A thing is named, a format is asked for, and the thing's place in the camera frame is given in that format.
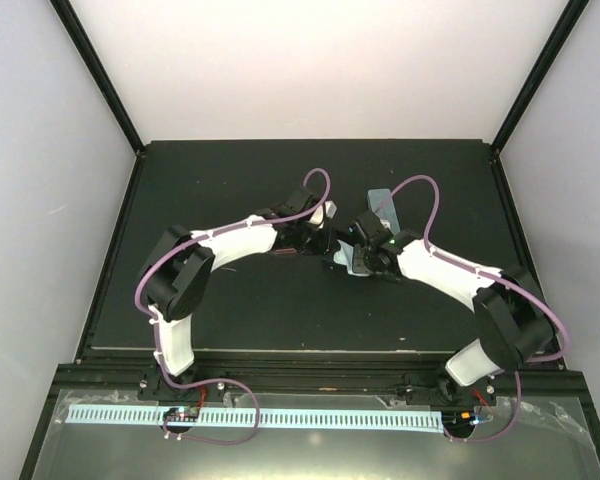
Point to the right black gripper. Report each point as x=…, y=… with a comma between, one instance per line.
x=381, y=272

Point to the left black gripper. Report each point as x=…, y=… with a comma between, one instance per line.
x=318, y=251

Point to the light blue cloth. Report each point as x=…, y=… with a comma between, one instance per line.
x=344, y=257

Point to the green lined glasses case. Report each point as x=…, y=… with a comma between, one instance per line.
x=381, y=203

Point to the black glasses case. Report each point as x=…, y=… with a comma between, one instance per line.
x=335, y=235

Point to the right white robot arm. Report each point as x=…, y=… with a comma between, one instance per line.
x=510, y=319

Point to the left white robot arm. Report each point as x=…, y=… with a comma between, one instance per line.
x=177, y=272

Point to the right circuit board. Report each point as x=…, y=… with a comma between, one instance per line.
x=461, y=418

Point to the circuit board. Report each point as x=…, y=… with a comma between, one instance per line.
x=181, y=414
x=461, y=418

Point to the left circuit board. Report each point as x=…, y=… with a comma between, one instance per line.
x=181, y=414

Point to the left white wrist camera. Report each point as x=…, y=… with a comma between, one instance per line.
x=324, y=212

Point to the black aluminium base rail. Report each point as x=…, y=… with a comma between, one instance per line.
x=415, y=380

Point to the white slotted cable duct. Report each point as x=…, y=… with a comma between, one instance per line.
x=263, y=418

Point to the right black frame post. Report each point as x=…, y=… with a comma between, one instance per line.
x=550, y=51

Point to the black frame post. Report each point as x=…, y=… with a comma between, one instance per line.
x=550, y=51
x=87, y=52

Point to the left black frame post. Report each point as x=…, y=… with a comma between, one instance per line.
x=87, y=52

